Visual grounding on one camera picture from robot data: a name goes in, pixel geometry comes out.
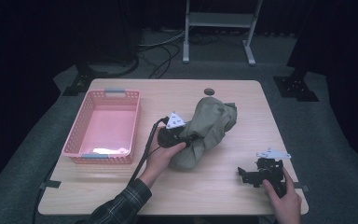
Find pink plastic basket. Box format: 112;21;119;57
61;89;142;165

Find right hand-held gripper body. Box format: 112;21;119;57
255;147;293;199

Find thick black floor hose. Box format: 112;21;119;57
85;54;140;79

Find person's right hand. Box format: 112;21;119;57
262;167;303;224

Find olive green garment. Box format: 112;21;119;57
169;96;238;172

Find person's left hand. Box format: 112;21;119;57
138;125;188;189

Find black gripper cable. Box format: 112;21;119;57
130;116;171;185

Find white metal stand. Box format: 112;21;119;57
182;0;264;66

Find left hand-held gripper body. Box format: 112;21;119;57
157;111;188;149

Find black stand base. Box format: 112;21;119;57
272;69;320;103
62;62;108;97

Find black tape strip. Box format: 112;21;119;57
39;179;62;189
293;182;310;193

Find floor cables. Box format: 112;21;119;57
138;27;220;80

